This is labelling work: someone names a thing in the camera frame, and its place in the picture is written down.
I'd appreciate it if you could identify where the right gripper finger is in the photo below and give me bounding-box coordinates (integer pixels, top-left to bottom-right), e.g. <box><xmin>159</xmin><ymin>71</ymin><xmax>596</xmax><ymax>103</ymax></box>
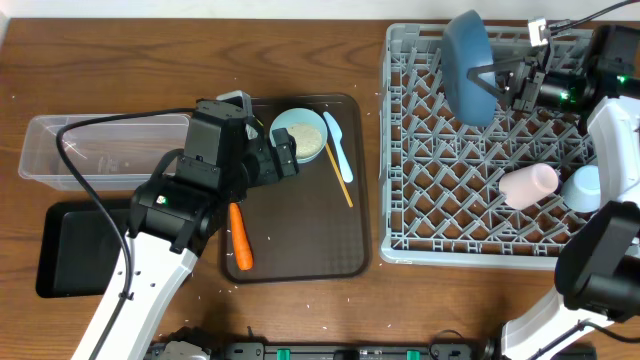
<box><xmin>467</xmin><ymin>72</ymin><xmax>514</xmax><ymax>100</ymax></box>
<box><xmin>469</xmin><ymin>57</ymin><xmax>525</xmax><ymax>75</ymax></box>

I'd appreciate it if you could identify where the cooked white rice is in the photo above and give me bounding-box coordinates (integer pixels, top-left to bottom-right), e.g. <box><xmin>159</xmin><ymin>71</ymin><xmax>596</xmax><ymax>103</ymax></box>
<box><xmin>287</xmin><ymin>123</ymin><xmax>323</xmax><ymax>160</ymax></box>

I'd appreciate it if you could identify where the dark blue plate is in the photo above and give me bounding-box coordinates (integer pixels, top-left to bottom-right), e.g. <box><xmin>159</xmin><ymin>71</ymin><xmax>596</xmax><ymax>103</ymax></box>
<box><xmin>441</xmin><ymin>10</ymin><xmax>497</xmax><ymax>127</ymax></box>

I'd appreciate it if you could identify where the light blue bowl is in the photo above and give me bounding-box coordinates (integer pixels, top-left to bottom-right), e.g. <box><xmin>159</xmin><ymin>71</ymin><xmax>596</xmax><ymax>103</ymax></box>
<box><xmin>270</xmin><ymin>108</ymin><xmax>328</xmax><ymax>164</ymax></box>

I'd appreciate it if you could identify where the light blue cup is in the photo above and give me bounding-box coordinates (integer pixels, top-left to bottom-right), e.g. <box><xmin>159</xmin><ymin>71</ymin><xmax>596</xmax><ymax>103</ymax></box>
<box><xmin>560</xmin><ymin>165</ymin><xmax>601</xmax><ymax>213</ymax></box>

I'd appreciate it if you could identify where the pink cup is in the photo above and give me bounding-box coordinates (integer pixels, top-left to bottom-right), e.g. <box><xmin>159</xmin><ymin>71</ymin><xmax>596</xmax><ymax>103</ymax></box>
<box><xmin>499</xmin><ymin>163</ymin><xmax>559</xmax><ymax>210</ymax></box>

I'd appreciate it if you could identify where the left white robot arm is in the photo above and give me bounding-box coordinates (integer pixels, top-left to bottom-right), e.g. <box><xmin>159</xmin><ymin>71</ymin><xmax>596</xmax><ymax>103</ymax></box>
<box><xmin>73</xmin><ymin>91</ymin><xmax>299</xmax><ymax>359</ymax></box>

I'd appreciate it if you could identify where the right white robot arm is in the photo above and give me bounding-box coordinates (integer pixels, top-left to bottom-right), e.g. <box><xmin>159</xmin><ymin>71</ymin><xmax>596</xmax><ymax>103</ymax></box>
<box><xmin>467</xmin><ymin>25</ymin><xmax>639</xmax><ymax>359</ymax></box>

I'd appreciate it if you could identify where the grey dishwasher rack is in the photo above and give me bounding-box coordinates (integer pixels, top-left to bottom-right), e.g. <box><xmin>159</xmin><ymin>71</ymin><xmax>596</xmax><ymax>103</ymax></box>
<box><xmin>379</xmin><ymin>23</ymin><xmax>596</xmax><ymax>270</ymax></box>

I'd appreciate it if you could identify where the black waste bin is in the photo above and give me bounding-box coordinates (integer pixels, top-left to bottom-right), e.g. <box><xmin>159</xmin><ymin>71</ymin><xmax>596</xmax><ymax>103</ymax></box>
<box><xmin>35</xmin><ymin>200</ymin><xmax>120</xmax><ymax>298</ymax></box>

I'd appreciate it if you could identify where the light blue plastic knife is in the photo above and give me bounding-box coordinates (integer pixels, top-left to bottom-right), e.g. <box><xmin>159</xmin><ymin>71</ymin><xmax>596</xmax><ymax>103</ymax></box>
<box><xmin>323</xmin><ymin>111</ymin><xmax>354</xmax><ymax>183</ymax></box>

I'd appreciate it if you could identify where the wooden chopstick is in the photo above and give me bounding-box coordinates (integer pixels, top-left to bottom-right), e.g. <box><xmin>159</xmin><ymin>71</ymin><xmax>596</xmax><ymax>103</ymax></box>
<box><xmin>325</xmin><ymin>143</ymin><xmax>354</xmax><ymax>208</ymax></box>

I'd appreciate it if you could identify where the brown serving tray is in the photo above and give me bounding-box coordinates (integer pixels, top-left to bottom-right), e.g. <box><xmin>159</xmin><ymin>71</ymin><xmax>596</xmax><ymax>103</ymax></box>
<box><xmin>218</xmin><ymin>94</ymin><xmax>371</xmax><ymax>284</ymax></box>

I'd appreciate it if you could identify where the orange carrot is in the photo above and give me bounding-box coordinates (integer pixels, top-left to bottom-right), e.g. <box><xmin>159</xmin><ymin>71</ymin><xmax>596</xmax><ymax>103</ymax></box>
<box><xmin>229</xmin><ymin>203</ymin><xmax>254</xmax><ymax>271</ymax></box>

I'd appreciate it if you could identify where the clear plastic bin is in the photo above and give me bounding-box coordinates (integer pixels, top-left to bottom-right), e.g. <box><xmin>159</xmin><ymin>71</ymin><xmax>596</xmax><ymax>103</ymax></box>
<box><xmin>18</xmin><ymin>114</ymin><xmax>189</xmax><ymax>191</ymax></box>

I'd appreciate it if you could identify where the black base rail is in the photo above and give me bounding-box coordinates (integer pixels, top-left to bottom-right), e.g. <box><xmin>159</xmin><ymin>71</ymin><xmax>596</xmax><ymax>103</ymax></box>
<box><xmin>143</xmin><ymin>327</ymin><xmax>480</xmax><ymax>360</ymax></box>

